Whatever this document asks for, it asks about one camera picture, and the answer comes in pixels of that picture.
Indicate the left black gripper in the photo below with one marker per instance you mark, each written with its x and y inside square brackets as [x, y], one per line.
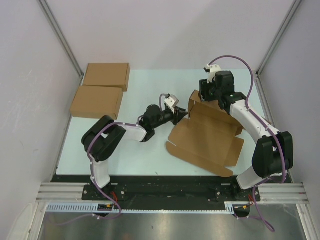
[179, 114]

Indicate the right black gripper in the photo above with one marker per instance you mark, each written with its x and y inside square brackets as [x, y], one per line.
[203, 87]

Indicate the cardboard box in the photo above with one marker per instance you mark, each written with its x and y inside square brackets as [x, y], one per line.
[207, 138]
[113, 75]
[94, 102]

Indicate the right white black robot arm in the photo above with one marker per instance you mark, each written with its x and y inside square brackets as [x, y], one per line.
[273, 152]

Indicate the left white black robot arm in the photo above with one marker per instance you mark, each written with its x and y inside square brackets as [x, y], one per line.
[102, 139]

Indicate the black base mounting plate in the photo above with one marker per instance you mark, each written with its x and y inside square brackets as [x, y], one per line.
[125, 188]

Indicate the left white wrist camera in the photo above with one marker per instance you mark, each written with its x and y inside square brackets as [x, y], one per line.
[171, 101]

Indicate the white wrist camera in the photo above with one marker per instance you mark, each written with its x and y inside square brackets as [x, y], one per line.
[171, 101]
[212, 70]

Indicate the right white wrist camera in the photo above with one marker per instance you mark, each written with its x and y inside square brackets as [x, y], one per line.
[212, 70]

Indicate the white slotted cable duct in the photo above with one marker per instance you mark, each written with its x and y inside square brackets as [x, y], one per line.
[104, 208]

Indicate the right aluminium frame post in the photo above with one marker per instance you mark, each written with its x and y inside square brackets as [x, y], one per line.
[279, 35]

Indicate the aluminium frame post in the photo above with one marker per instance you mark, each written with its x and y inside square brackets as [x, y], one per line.
[279, 35]
[52, 20]

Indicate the aluminium front rail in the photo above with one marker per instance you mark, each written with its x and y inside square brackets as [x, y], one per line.
[288, 193]

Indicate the left aluminium frame post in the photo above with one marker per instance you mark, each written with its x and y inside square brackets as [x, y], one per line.
[52, 20]

